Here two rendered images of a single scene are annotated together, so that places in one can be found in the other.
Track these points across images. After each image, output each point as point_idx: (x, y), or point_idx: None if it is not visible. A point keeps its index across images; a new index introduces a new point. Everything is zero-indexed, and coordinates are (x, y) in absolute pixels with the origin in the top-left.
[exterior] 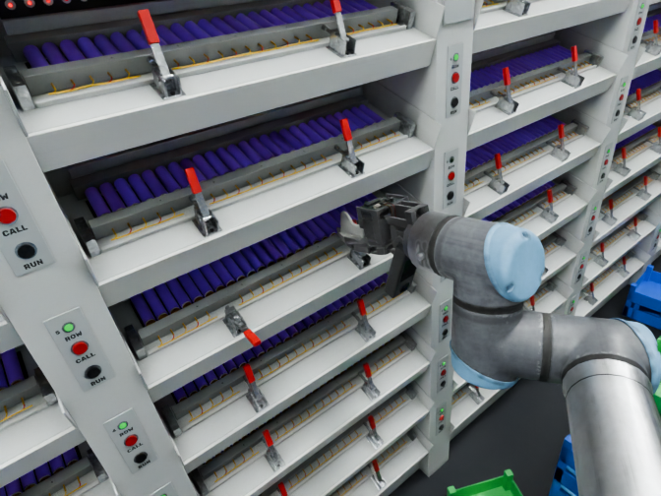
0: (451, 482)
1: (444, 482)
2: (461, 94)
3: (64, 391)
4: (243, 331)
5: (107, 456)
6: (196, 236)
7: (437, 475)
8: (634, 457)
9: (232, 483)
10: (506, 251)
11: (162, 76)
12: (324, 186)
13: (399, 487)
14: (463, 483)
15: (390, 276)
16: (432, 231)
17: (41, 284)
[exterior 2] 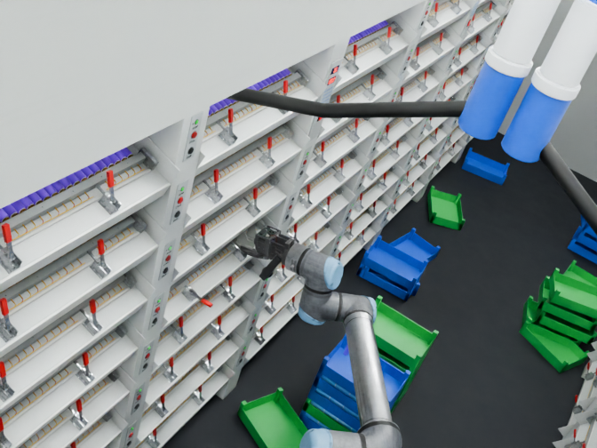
0: (239, 401)
1: (234, 402)
2: (305, 167)
3: (144, 329)
4: (200, 299)
5: (138, 364)
6: (198, 255)
7: (228, 397)
8: (366, 340)
9: (148, 390)
10: (332, 271)
11: (216, 194)
12: (242, 223)
13: (202, 408)
14: (248, 401)
15: (266, 269)
16: (299, 256)
17: (161, 283)
